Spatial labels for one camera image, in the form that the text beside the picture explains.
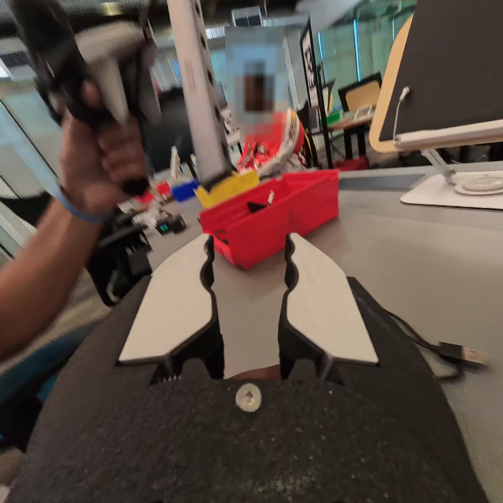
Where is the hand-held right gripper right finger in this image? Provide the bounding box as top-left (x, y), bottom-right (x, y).
top-left (278, 233), bottom-right (379, 365)

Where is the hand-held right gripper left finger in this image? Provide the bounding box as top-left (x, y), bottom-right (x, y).
top-left (119, 234), bottom-right (219, 364)

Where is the red storage bin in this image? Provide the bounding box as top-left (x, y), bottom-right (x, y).
top-left (199, 169), bottom-right (340, 271)

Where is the person's left forearm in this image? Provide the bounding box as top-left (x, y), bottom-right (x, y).
top-left (0, 196), bottom-right (103, 362)

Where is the grey desk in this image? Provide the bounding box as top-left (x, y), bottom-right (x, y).
top-left (145, 163), bottom-right (503, 503)

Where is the person's left hand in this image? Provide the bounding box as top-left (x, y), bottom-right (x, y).
top-left (58, 82), bottom-right (150, 217)

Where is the black office chair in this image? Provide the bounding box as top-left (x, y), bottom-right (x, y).
top-left (86, 212), bottom-right (155, 307)

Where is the blue storage bin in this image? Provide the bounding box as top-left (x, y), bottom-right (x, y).
top-left (172, 179), bottom-right (200, 203)

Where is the yellow storage bin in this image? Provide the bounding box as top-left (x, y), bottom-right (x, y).
top-left (195, 171), bottom-right (261, 209)

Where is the blue wristband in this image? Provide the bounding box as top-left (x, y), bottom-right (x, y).
top-left (55, 187), bottom-right (115, 225)

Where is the black white marker sign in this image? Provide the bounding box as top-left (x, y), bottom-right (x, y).
top-left (299, 21), bottom-right (321, 108)

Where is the book stand with black board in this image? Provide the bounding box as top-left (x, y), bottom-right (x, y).
top-left (369, 0), bottom-right (503, 211)

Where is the black usb cable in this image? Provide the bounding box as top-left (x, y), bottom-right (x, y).
top-left (381, 308), bottom-right (490, 380)

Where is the dark desk cable flap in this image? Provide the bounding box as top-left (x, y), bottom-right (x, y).
top-left (339, 173), bottom-right (428, 193)

